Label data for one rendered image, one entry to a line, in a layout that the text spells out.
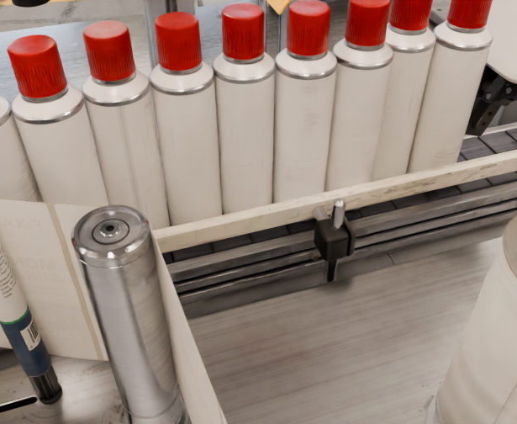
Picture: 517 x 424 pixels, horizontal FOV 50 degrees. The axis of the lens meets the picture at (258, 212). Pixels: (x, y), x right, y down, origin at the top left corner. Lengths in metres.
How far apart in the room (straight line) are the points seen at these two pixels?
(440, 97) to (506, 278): 0.29
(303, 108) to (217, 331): 0.20
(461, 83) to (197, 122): 0.24
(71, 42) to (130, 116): 0.62
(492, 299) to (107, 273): 0.19
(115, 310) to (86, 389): 0.16
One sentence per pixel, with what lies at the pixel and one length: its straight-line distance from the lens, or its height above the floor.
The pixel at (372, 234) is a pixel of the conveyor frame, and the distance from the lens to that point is 0.58.
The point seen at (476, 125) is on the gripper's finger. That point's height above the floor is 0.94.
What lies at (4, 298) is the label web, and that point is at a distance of 0.36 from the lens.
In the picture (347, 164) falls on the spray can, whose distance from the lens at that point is 0.53.
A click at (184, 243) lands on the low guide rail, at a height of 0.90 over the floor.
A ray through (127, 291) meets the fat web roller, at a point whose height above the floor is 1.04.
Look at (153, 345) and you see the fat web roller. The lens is 0.33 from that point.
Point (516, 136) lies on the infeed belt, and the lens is 0.73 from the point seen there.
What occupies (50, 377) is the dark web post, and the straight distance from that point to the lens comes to 0.43.
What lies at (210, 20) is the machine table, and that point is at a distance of 1.09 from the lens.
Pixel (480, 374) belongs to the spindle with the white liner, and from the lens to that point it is 0.34.
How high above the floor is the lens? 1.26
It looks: 42 degrees down
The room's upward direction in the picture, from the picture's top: straight up
